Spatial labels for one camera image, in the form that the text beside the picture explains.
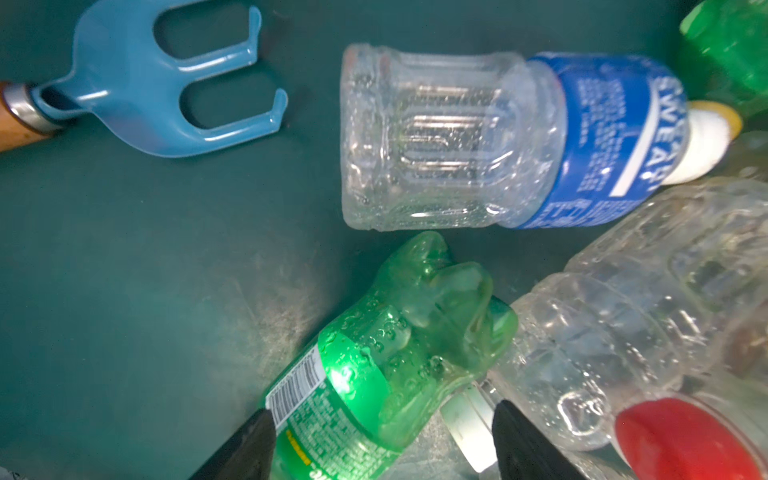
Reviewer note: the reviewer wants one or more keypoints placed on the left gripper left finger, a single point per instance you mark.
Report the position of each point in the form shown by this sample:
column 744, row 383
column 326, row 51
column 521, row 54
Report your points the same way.
column 246, row 455

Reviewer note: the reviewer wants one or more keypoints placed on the blue garden fork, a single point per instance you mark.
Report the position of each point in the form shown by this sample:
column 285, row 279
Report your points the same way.
column 122, row 76

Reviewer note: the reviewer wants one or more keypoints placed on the Coca-Cola bottle red label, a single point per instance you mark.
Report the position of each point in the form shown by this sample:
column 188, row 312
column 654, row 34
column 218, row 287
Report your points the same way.
column 646, row 358

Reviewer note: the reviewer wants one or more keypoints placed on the crushed green bottle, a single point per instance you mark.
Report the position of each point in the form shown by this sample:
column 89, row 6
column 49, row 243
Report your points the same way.
column 723, row 54

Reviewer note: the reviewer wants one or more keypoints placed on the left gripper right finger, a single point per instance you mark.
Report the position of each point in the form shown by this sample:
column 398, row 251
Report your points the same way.
column 523, row 452

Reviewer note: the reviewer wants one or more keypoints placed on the green Sprite bottle yellow cap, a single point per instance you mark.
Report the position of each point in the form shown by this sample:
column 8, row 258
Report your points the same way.
column 366, row 385

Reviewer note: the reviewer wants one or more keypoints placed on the Pocari Sweat bottle blue label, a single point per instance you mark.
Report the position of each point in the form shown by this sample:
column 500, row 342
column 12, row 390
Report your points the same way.
column 553, row 141

